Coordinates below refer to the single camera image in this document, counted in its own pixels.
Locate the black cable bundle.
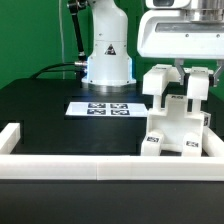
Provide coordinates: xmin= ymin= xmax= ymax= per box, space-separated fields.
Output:
xmin=29 ymin=60 xmax=88 ymax=80

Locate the white chair back frame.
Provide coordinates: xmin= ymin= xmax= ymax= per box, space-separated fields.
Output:
xmin=142 ymin=64 xmax=213 ymax=100

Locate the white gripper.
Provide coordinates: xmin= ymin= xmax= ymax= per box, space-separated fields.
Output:
xmin=137 ymin=0 xmax=224 ymax=86

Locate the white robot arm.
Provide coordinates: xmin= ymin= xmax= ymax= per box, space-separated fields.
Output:
xmin=86 ymin=0 xmax=224 ymax=86

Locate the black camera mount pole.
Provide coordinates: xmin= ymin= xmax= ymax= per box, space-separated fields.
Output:
xmin=67 ymin=0 xmax=88 ymax=61

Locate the white marker sheet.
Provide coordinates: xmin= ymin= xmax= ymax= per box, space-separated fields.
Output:
xmin=66 ymin=102 xmax=147 ymax=117

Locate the white U-shaped fence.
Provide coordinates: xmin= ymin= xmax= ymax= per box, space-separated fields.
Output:
xmin=0 ymin=123 xmax=224 ymax=181

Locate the white hanging cable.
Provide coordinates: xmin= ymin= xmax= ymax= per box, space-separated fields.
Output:
xmin=58 ymin=0 xmax=66 ymax=80

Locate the white chair seat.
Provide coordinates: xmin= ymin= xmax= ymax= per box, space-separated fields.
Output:
xmin=146 ymin=94 xmax=204 ymax=151

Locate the white tagged cube far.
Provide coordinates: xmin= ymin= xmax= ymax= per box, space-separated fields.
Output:
xmin=203 ymin=111 xmax=211 ymax=127

